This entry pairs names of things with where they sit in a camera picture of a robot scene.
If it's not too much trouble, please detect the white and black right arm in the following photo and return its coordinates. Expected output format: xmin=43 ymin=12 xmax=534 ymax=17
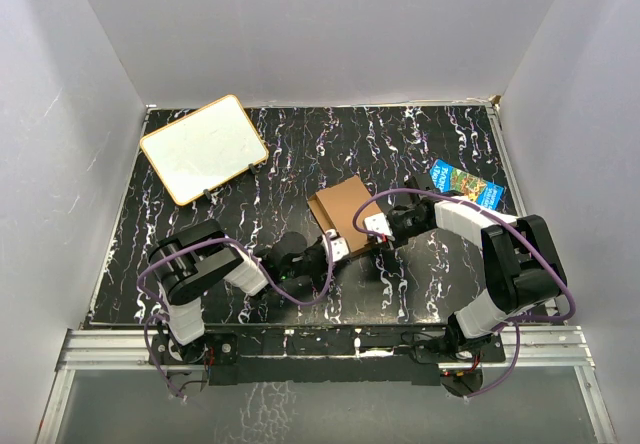
xmin=386 ymin=174 xmax=566 ymax=361

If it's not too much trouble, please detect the small black marker clip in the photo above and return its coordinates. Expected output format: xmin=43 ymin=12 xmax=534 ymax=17
xmin=248 ymin=163 xmax=265 ymax=174

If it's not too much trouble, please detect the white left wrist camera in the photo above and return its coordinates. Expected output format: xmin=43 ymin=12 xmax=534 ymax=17
xmin=323 ymin=229 xmax=350 ymax=263

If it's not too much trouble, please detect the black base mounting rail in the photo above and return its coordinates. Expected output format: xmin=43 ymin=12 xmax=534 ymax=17
xmin=149 ymin=324 xmax=506 ymax=386

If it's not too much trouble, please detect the blue treehouse book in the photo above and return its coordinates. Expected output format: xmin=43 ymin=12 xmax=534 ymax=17
xmin=429 ymin=159 xmax=504 ymax=210

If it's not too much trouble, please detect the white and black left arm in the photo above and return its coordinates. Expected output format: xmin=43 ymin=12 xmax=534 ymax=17
xmin=136 ymin=220 xmax=349 ymax=363

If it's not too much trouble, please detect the white board with wooden frame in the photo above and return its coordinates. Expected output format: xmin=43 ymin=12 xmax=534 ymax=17
xmin=140 ymin=94 xmax=269 ymax=206

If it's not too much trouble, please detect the brown cardboard paper box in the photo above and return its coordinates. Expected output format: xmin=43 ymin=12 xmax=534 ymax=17
xmin=307 ymin=176 xmax=389 ymax=259

